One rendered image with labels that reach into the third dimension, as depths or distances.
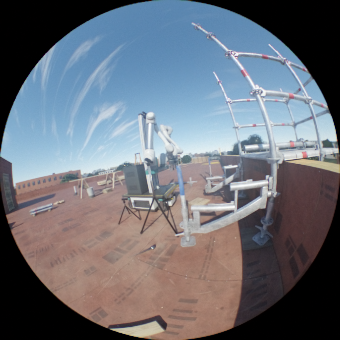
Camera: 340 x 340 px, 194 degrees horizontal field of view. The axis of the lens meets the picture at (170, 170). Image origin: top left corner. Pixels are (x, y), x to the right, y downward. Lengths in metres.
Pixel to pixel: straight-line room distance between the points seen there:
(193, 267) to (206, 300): 0.32
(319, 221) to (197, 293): 0.76
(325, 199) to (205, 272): 0.84
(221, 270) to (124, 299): 0.71
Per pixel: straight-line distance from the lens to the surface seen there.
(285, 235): 0.94
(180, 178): 0.75
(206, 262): 0.93
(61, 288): 1.29
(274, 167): 0.82
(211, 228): 0.90
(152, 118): 1.44
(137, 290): 0.90
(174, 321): 0.80
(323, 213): 0.67
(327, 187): 0.63
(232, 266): 0.93
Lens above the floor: 0.80
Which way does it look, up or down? 5 degrees down
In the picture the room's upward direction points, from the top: 9 degrees counter-clockwise
